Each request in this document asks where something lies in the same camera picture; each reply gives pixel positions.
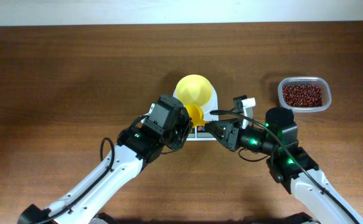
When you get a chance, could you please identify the yellow measuring scoop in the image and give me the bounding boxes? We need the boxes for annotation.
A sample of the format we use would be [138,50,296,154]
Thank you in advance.
[185,105,207,127]

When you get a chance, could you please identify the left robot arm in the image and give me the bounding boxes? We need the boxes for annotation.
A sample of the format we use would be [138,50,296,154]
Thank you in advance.
[18,95,192,223]

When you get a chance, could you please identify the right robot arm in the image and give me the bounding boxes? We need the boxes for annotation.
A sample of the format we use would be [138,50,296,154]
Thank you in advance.
[205,107,363,223]

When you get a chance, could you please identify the pale yellow bowl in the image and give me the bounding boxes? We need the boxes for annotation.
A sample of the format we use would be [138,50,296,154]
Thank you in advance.
[175,74,213,106]

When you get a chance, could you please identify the red beans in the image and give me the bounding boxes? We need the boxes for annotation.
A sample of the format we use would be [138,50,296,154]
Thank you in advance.
[282,85,323,108]

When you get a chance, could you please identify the clear plastic container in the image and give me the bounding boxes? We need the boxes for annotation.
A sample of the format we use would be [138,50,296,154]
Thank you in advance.
[278,77,332,113]

